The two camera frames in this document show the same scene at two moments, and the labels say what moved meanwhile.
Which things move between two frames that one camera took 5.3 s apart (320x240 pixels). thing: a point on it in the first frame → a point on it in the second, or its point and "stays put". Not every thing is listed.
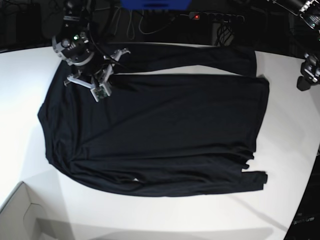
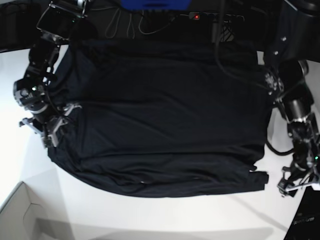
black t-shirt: (182, 119) stays put
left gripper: (100, 88) → (48, 124)
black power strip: (216, 17) stays put
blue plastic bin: (156, 4) stays put
